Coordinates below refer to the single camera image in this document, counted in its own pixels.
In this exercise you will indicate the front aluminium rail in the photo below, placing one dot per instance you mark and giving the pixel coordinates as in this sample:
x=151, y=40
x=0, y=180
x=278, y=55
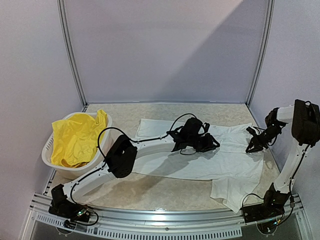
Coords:
x=125, y=224

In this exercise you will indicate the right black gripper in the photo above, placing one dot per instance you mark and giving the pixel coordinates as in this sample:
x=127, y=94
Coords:
x=258, y=139

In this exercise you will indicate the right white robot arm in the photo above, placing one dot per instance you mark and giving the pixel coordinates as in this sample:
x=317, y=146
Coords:
x=304, y=118

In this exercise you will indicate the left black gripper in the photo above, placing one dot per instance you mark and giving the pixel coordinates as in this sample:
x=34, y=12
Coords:
x=209, y=144

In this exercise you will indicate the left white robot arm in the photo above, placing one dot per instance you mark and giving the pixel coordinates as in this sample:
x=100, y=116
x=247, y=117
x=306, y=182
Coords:
x=119, y=161

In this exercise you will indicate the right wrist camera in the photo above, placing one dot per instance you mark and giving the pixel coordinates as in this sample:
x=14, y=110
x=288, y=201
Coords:
x=251, y=130

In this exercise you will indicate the yellow garment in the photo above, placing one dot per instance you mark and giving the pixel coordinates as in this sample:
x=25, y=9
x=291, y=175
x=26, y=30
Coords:
x=75, y=139

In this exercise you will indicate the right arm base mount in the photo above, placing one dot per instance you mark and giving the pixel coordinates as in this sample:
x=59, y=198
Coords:
x=272, y=209

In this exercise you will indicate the white t-shirt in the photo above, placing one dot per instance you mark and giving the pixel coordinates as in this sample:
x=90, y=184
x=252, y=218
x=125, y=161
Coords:
x=233, y=172

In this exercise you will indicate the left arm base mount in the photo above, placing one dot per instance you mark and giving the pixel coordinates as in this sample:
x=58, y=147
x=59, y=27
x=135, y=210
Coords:
x=76, y=213

